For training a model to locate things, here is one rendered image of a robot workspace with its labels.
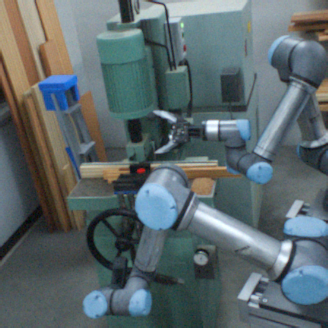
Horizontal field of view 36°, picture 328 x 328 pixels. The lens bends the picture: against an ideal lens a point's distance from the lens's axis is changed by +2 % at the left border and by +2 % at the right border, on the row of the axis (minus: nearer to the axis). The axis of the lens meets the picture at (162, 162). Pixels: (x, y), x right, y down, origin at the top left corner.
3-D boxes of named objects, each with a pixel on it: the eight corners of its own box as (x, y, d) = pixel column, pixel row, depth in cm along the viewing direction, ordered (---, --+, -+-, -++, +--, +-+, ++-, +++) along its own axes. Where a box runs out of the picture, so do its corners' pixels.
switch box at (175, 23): (168, 61, 215) (163, 23, 209) (173, 56, 224) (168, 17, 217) (182, 60, 214) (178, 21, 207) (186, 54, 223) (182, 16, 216)
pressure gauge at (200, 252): (194, 269, 199) (192, 252, 195) (195, 263, 202) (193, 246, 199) (210, 269, 197) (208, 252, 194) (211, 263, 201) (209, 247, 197)
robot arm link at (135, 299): (152, 276, 156) (119, 276, 159) (142, 302, 146) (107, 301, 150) (157, 296, 159) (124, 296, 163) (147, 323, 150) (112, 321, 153)
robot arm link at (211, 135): (220, 119, 179) (220, 142, 180) (207, 119, 180) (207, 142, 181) (217, 121, 172) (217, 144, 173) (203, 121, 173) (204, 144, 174)
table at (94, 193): (59, 223, 199) (56, 210, 196) (86, 185, 226) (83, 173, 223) (211, 224, 184) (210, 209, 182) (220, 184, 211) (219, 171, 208)
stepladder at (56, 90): (94, 266, 314) (32, 87, 268) (110, 243, 335) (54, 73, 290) (118, 266, 308) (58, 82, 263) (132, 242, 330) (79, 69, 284)
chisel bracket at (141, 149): (128, 165, 205) (125, 146, 202) (137, 151, 217) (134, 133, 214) (146, 165, 203) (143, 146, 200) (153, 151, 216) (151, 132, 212)
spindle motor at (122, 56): (104, 121, 194) (88, 40, 181) (117, 106, 210) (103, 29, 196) (148, 120, 190) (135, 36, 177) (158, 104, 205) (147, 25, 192)
